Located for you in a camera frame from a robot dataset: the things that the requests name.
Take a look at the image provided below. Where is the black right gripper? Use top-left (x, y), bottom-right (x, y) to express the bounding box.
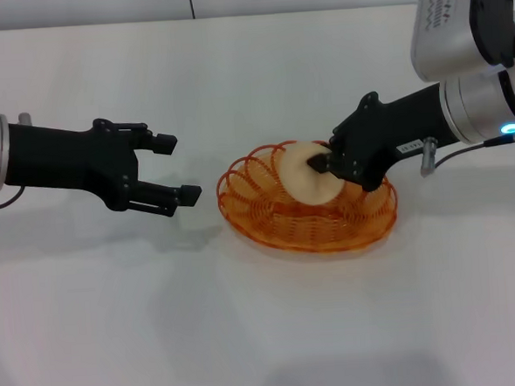
top-left (302, 82), bottom-right (459, 196)

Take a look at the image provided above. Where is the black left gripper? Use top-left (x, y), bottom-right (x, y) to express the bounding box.
top-left (2, 112), bottom-right (204, 229)

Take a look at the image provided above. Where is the round tan bread bun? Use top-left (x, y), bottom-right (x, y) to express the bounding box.
top-left (278, 138), bottom-right (349, 209)

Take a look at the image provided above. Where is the orange wire basket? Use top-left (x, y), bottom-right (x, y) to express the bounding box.
top-left (214, 134), bottom-right (402, 261)

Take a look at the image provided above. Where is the right arm cable with connector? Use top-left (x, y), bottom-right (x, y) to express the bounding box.
top-left (417, 131), bottom-right (515, 179)

